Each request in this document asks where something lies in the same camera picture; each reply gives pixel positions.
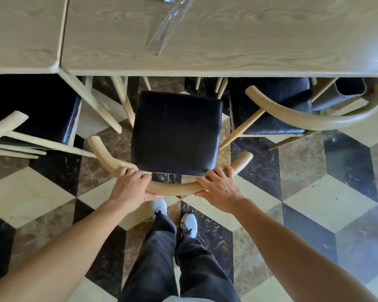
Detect person's left hand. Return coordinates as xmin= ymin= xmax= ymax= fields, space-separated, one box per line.
xmin=108 ymin=166 xmax=163 ymax=213

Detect person's right hand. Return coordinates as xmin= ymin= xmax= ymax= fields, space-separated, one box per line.
xmin=194 ymin=165 xmax=249 ymax=215

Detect wooden chair with black seat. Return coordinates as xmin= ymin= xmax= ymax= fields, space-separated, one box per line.
xmin=218 ymin=77 xmax=378 ymax=151
xmin=184 ymin=77 xmax=229 ymax=100
xmin=0 ymin=74 xmax=97 ymax=160
xmin=87 ymin=90 xmax=254 ymax=197

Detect person's left forearm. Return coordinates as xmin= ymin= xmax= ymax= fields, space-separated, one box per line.
xmin=0 ymin=198 xmax=138 ymax=302

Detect person's right forearm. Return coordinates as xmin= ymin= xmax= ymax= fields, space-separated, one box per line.
xmin=229 ymin=198 xmax=378 ymax=302

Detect person's left white shoe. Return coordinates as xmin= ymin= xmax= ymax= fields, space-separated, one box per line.
xmin=149 ymin=199 xmax=168 ymax=221

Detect person's white shoe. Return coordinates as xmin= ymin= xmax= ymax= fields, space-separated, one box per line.
xmin=149 ymin=199 xmax=168 ymax=221
xmin=180 ymin=213 xmax=198 ymax=239

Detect person's right white shoe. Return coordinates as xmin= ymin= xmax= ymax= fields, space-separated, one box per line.
xmin=180 ymin=213 xmax=198 ymax=239

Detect dark grey trousers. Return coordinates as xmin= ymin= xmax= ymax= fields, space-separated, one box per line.
xmin=118 ymin=213 xmax=242 ymax=302

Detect light wooden table leg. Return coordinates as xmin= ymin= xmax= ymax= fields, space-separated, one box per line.
xmin=110 ymin=76 xmax=136 ymax=128
xmin=58 ymin=72 xmax=123 ymax=135

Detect clear plastic wrapper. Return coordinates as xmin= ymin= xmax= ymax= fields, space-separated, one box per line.
xmin=144 ymin=0 xmax=195 ymax=57

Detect dark grey bag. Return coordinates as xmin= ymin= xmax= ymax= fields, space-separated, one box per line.
xmin=311 ymin=77 xmax=376 ymax=112

